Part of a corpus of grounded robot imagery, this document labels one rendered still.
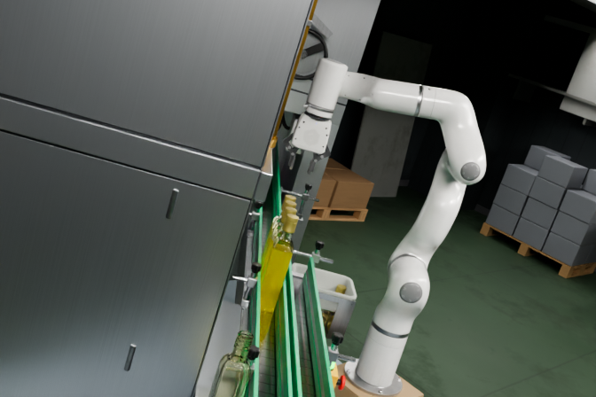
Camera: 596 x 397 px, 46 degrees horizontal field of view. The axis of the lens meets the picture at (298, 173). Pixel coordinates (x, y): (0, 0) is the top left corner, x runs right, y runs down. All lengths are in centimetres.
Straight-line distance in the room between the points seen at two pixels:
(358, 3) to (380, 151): 479
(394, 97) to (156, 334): 92
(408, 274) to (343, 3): 130
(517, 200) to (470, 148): 576
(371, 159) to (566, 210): 203
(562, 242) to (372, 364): 544
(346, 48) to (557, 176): 484
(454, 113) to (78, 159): 105
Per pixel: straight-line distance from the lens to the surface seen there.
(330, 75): 197
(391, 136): 774
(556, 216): 755
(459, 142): 198
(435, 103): 199
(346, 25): 296
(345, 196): 647
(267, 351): 181
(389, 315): 216
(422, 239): 210
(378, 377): 225
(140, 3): 134
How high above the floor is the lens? 192
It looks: 14 degrees down
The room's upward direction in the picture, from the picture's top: 18 degrees clockwise
